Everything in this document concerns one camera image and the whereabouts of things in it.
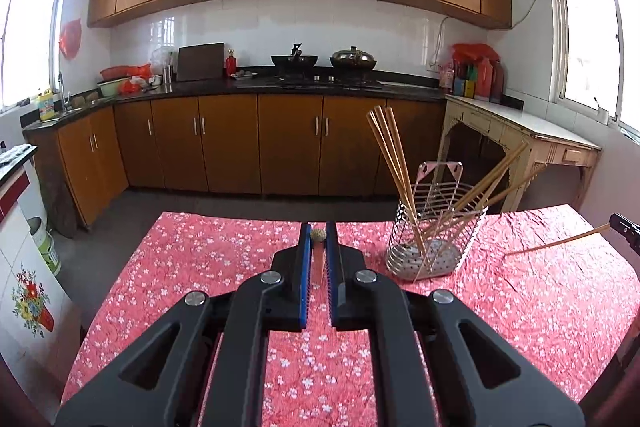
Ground white paint bucket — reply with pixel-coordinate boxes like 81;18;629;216
27;217;62;277

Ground yellow detergent bottle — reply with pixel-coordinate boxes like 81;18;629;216
38;88;56;122

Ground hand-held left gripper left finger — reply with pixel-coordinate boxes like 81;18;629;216
54;221;313;427

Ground long brown chopstick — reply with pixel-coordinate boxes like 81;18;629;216
504;225;612;257

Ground bundle of wooden chopsticks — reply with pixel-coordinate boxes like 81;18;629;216
366;105;546;282

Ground dark brown sauce bottle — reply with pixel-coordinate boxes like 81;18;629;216
490;61;506;104

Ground pale green basin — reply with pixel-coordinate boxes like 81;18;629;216
96;78;132;98

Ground dark wooden cutting board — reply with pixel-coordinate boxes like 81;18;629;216
176;43;226;82

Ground steel sink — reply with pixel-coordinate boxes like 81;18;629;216
55;97;113;115

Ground wooden lower kitchen cabinets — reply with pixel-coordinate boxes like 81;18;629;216
24;93;448;228

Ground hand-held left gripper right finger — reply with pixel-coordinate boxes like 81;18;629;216
326;221;586;427

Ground large red bottle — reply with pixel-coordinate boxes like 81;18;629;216
475;57;493;102

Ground black gas stove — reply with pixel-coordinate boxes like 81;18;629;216
272;74;383;88

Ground black stone countertop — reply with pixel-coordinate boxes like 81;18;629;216
22;67;448;138

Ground cream wooden side table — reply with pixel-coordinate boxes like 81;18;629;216
432;94;603;215

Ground red plastic bag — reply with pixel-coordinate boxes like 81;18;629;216
452;43;501;65
120;64;152;95
59;19;82;60

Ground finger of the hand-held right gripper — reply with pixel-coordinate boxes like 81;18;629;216
607;213;640;258

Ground steel faucet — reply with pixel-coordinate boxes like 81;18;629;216
57;72;71;112

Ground white framed window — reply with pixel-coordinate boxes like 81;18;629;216
545;0;640;142
0;0;73;112

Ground black wok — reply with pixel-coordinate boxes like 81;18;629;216
271;43;319;68

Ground steel wire utensil holder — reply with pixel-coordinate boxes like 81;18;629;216
386;161;489;282

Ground red floral tablecloth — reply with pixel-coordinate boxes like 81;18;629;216
60;204;626;427

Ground green and yellow carton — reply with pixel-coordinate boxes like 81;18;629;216
455;64;476;98

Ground white cloth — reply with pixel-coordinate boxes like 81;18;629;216
0;146;33;164

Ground steel pot with lid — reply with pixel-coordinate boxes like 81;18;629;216
330;46;377;70

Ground white wall cable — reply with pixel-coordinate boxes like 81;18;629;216
429;16;451;70

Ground white counter with flower decal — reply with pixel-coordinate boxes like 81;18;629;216
0;146;83;373

